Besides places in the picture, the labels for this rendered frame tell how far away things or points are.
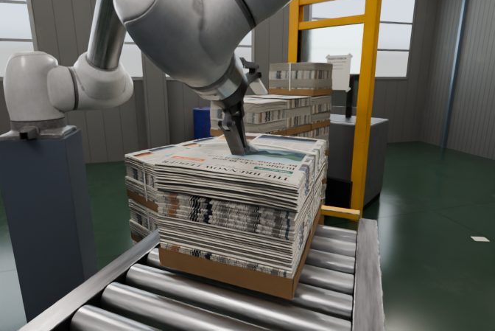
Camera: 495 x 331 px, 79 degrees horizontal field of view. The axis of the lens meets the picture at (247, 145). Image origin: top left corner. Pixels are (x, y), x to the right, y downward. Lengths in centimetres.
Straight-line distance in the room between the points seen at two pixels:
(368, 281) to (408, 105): 567
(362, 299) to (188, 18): 55
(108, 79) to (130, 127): 347
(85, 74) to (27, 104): 19
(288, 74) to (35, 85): 155
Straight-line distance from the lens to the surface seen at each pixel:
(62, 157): 115
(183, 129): 460
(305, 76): 212
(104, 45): 110
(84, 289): 71
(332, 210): 92
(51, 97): 117
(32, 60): 118
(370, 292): 67
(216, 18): 37
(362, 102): 252
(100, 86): 117
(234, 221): 57
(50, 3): 479
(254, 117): 162
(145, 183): 144
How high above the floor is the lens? 120
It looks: 13 degrees down
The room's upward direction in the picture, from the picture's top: straight up
